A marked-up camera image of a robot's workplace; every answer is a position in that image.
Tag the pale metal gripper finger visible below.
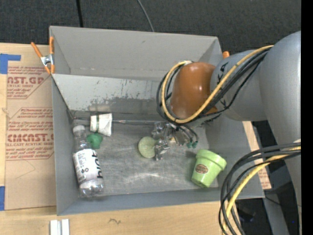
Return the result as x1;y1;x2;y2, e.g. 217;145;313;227
154;140;171;161
151;121;171;139

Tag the pale green round slice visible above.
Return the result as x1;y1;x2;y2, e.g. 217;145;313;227
138;136;157;159

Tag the grey metal bin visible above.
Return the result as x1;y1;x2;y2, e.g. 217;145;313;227
48;25;266;216

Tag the light green flower pot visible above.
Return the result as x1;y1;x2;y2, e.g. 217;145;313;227
191;149;227;188

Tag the white paper cup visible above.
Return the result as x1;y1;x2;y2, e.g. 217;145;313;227
89;113;113;137

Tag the dark green toy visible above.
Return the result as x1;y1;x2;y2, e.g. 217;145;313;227
86;133;104;150

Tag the clear plastic bottle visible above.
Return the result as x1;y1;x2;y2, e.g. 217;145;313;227
72;125;105;198

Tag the brown cardboard board red print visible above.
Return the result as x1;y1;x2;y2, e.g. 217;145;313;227
0;42;57;212

